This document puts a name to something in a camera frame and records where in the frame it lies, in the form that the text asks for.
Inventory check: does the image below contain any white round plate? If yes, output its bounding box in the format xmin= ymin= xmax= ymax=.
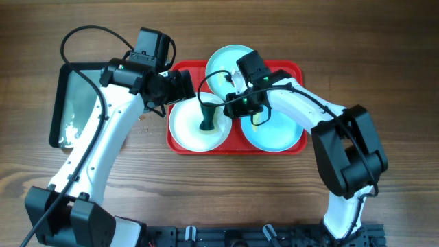
xmin=168 ymin=96 xmax=232 ymax=152

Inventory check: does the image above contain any yellow green sponge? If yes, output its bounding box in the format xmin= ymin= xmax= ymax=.
xmin=199 ymin=102 xmax=217 ymax=131

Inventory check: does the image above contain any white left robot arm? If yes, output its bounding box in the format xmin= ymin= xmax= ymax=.
xmin=25 ymin=58 xmax=195 ymax=246

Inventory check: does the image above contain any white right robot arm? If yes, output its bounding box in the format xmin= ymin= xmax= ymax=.
xmin=224 ymin=69 xmax=388 ymax=245

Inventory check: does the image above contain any black tray with water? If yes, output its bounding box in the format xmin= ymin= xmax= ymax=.
xmin=49 ymin=64 xmax=97 ymax=148

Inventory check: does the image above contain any teal plate at right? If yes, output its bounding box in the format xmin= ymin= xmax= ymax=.
xmin=240 ymin=106 xmax=304 ymax=152

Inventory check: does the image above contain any teal plate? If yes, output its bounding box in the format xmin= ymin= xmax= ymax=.
xmin=240 ymin=106 xmax=304 ymax=152
xmin=205 ymin=45 xmax=253 ymax=100

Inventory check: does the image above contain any teal plate at back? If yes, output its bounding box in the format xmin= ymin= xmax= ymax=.
xmin=205 ymin=45 xmax=253 ymax=100

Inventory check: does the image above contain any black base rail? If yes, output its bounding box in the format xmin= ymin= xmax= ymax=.
xmin=142 ymin=224 xmax=387 ymax=247

